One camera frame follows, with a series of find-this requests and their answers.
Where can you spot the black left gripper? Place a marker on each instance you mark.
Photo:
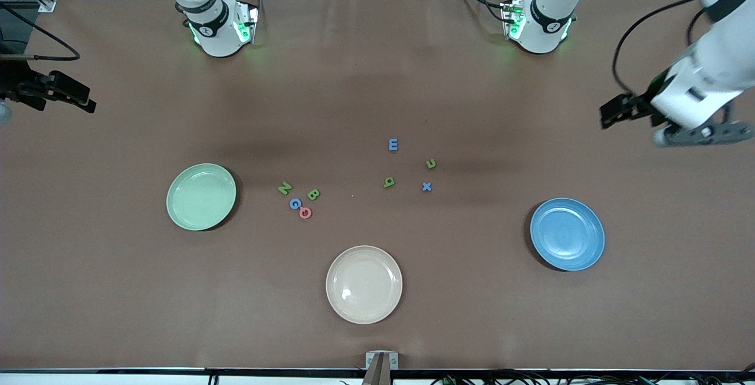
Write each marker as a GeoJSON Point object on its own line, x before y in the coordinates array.
{"type": "Point", "coordinates": [644, 104]}

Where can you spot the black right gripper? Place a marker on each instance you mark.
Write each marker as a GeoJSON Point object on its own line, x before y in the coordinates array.
{"type": "Point", "coordinates": [13, 86]}

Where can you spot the blue letter m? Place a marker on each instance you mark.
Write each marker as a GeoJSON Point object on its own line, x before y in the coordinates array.
{"type": "Point", "coordinates": [390, 145]}

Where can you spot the green letter N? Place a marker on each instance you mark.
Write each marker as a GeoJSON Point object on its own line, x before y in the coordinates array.
{"type": "Point", "coordinates": [285, 188]}

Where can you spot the green letter q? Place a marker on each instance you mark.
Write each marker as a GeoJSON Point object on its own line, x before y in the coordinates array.
{"type": "Point", "coordinates": [387, 184]}

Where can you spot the blue letter G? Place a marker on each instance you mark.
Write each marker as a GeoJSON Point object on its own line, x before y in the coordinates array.
{"type": "Point", "coordinates": [291, 203]}

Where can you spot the red letter Q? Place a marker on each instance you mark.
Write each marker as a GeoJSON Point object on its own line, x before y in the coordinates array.
{"type": "Point", "coordinates": [301, 213]}

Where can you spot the green letter B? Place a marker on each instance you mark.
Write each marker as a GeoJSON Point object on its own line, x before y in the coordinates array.
{"type": "Point", "coordinates": [313, 194]}

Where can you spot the right arm base connector panel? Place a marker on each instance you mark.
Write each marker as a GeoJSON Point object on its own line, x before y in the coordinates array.
{"type": "Point", "coordinates": [250, 22]}

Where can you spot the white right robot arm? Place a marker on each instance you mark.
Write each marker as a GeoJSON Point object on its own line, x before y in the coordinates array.
{"type": "Point", "coordinates": [215, 34]}

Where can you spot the left arm base connector panel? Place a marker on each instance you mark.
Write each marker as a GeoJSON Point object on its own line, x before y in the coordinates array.
{"type": "Point", "coordinates": [512, 16]}

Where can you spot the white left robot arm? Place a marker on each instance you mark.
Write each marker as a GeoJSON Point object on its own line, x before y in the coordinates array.
{"type": "Point", "coordinates": [719, 72]}

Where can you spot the blue plate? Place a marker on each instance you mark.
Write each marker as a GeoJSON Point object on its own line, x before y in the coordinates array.
{"type": "Point", "coordinates": [567, 234]}

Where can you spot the light green plate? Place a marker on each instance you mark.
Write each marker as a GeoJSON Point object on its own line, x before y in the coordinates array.
{"type": "Point", "coordinates": [200, 196]}

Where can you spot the brown table cover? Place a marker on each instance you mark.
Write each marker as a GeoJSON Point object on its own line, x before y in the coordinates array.
{"type": "Point", "coordinates": [118, 302]}

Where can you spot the beige plate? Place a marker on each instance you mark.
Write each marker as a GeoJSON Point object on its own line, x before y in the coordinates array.
{"type": "Point", "coordinates": [364, 285]}

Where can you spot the grey metal camera bracket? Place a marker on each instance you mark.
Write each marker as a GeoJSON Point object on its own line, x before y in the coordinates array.
{"type": "Point", "coordinates": [394, 358]}

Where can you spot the tan camera pole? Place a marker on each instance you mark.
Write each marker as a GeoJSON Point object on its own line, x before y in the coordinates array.
{"type": "Point", "coordinates": [377, 373]}

